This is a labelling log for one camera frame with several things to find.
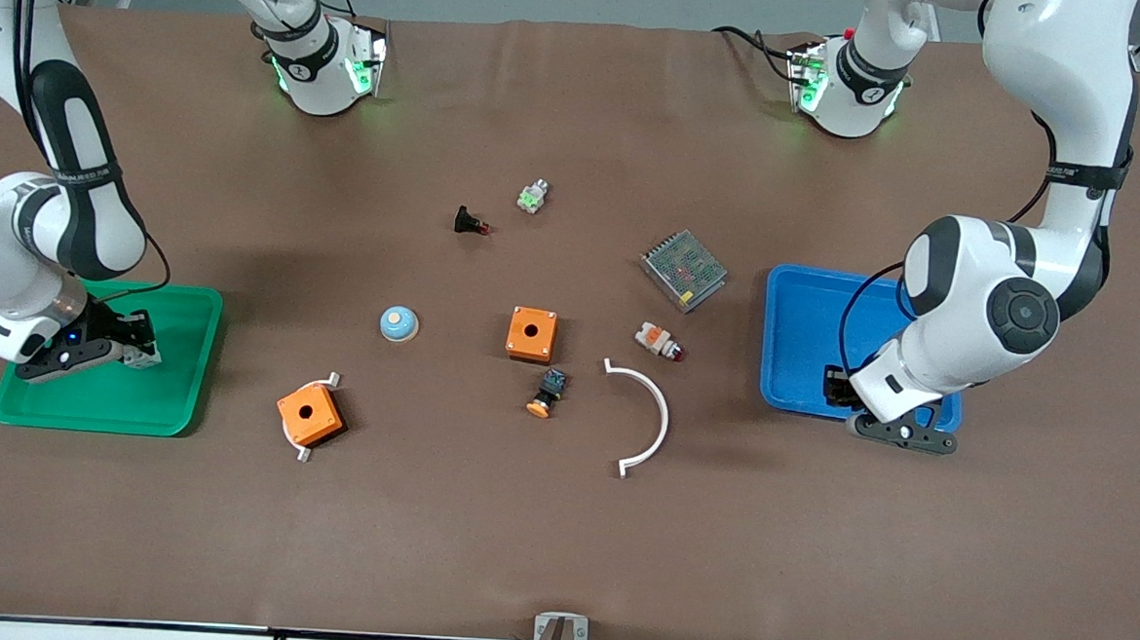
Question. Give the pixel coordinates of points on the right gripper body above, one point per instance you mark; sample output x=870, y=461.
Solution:
x=105, y=321

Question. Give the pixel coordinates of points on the white red circuit breaker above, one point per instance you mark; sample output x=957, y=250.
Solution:
x=146, y=356

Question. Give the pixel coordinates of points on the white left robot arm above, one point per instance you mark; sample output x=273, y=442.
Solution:
x=1050, y=92

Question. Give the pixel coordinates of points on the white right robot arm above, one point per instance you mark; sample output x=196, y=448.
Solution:
x=80, y=168

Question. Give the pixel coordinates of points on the blue plastic tray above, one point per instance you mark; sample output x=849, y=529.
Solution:
x=813, y=333

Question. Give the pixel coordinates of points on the green plastic tray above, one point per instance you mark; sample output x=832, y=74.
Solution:
x=136, y=400

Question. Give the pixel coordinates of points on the metal mesh power supply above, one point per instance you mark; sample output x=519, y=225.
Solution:
x=684, y=269

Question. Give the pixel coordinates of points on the orange button box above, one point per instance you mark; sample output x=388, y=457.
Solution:
x=308, y=414
x=531, y=334

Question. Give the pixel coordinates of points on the blue white round buzzer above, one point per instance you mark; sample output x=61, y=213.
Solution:
x=398, y=324

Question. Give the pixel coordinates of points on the orange capped push button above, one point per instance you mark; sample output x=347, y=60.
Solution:
x=547, y=395

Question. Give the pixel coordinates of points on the brown table mat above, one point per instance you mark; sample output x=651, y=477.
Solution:
x=559, y=534

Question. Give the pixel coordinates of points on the black red indicator light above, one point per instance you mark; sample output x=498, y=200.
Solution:
x=468, y=221

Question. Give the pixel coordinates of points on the green white push button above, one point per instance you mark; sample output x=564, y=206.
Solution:
x=532, y=197

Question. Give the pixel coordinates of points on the large white curved bracket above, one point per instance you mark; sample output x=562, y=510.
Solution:
x=661, y=413

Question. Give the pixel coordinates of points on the red white orange switch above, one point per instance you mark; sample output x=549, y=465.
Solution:
x=657, y=339

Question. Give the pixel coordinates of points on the orange box with bracket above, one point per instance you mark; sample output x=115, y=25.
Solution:
x=304, y=453

